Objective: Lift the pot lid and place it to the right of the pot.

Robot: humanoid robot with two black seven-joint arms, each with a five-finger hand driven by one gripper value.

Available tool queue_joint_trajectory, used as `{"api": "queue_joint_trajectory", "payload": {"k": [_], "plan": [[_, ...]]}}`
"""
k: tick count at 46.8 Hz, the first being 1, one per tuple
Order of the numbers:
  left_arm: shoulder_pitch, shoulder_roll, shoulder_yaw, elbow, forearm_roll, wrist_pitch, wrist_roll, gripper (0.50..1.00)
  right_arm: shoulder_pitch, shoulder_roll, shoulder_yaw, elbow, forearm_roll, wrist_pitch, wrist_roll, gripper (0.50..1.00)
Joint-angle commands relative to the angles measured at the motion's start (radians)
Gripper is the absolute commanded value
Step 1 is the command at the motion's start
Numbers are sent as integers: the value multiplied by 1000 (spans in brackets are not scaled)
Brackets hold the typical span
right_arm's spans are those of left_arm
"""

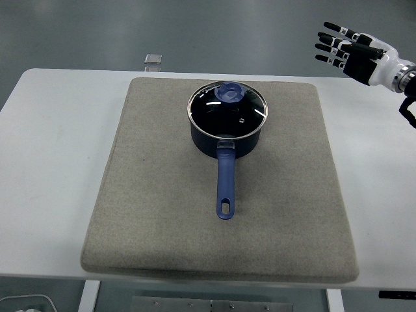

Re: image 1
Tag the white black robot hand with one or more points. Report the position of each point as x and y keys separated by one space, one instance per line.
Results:
x=385 y=63

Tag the glass lid with blue knob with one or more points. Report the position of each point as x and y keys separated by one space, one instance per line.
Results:
x=211 y=113

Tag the black flat bar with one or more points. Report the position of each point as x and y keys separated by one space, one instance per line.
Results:
x=398 y=294

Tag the small metal floor plate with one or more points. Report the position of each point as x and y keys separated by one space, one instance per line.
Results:
x=153 y=58
x=152 y=69

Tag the white table leg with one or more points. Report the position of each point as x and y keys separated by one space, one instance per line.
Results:
x=88 y=297
x=335 y=300

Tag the beige fabric mat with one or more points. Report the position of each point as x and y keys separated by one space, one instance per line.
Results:
x=162 y=211

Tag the grey metal plate with screws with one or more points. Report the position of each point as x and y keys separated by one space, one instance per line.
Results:
x=211 y=305

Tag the white plastic container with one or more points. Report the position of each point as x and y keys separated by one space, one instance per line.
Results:
x=29 y=304

